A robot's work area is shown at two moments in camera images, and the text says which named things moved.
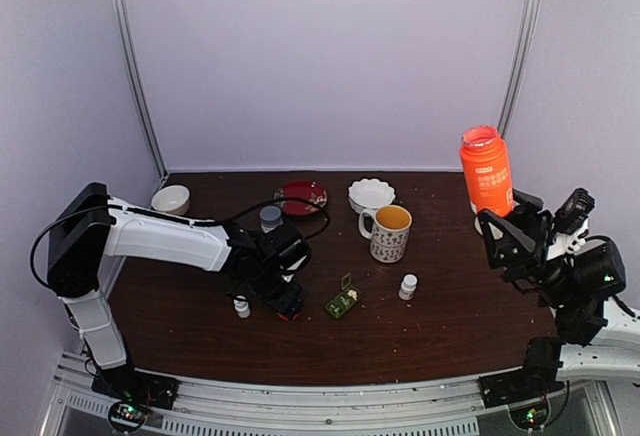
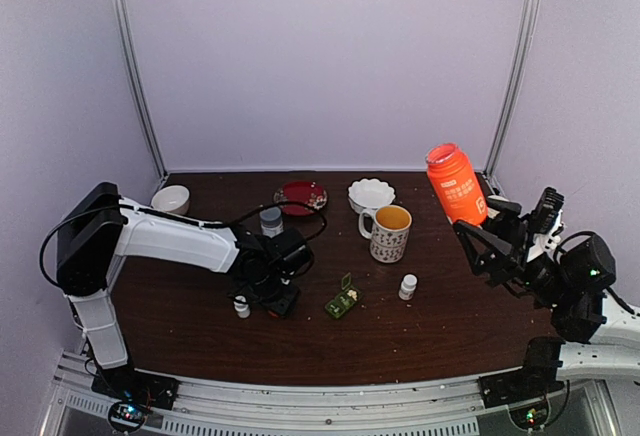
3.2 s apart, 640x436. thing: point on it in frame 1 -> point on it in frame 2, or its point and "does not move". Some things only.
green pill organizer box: x=345 y=300 does not move
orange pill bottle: x=486 y=161 -> x=457 y=184
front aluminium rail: x=430 y=407 does not move
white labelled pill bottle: x=408 y=286 does not move
